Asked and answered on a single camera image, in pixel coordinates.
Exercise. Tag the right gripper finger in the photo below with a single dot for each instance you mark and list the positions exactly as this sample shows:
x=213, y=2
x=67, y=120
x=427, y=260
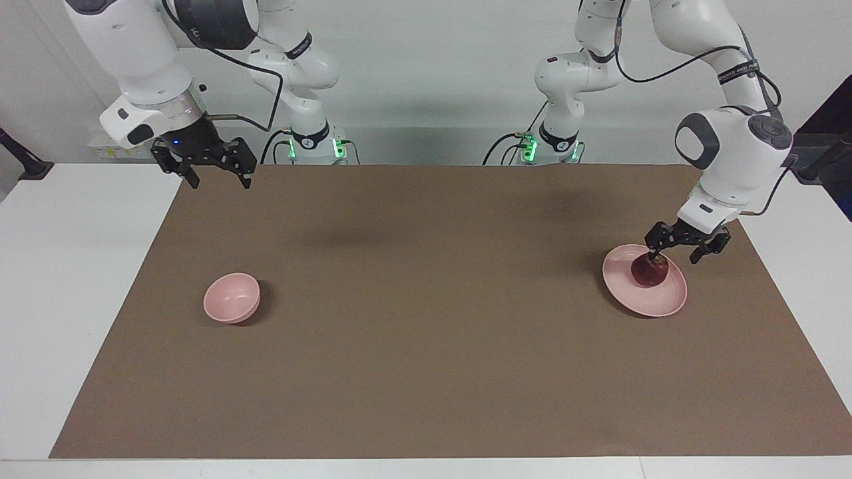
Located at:
x=245, y=159
x=171, y=156

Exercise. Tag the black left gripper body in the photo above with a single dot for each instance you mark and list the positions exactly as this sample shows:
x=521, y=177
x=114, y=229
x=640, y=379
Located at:
x=689, y=234

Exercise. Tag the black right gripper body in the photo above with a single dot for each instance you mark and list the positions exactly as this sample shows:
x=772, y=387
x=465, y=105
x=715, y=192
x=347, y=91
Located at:
x=196, y=141

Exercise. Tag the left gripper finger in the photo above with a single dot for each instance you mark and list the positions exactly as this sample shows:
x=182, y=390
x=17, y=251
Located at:
x=719, y=241
x=657, y=237

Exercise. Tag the dark red apple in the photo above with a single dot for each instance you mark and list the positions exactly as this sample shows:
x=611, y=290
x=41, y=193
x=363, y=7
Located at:
x=649, y=274

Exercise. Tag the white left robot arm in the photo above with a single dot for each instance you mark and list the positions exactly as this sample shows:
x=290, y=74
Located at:
x=732, y=146

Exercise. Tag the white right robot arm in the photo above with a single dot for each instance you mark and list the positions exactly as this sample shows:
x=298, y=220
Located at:
x=130, y=53

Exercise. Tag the pink plate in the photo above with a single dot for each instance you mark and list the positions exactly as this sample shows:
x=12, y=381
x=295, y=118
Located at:
x=649, y=301

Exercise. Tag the pink bowl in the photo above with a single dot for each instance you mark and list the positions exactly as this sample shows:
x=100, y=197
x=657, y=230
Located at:
x=229, y=299

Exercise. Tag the dark furniture piece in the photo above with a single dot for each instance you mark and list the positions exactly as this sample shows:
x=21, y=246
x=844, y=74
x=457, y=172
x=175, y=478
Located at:
x=832, y=113

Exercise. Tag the brown table mat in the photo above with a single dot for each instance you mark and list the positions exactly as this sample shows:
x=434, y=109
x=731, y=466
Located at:
x=432, y=319

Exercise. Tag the black clamp mount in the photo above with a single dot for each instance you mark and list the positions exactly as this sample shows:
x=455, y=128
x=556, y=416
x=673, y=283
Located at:
x=815, y=171
x=33, y=169

